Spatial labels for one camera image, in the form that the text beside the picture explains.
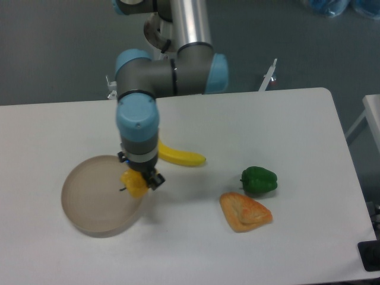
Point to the toy triangular pastry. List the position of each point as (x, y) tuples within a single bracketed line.
[(243, 213)]

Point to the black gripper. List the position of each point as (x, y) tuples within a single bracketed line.
[(153, 178)]

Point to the black device at edge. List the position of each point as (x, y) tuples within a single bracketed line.
[(369, 253)]

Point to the green toy bell pepper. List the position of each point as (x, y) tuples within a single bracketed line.
[(258, 180)]

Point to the yellow toy bell pepper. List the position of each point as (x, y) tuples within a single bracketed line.
[(134, 183)]

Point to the blue plastic bags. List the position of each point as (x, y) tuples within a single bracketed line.
[(365, 8)]

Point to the yellow toy banana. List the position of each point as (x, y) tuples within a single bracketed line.
[(180, 157)]

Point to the white side table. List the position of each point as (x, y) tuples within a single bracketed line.
[(369, 117)]

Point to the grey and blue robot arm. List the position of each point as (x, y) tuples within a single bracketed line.
[(140, 80)]

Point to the beige round plate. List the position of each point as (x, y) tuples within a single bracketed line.
[(93, 200)]

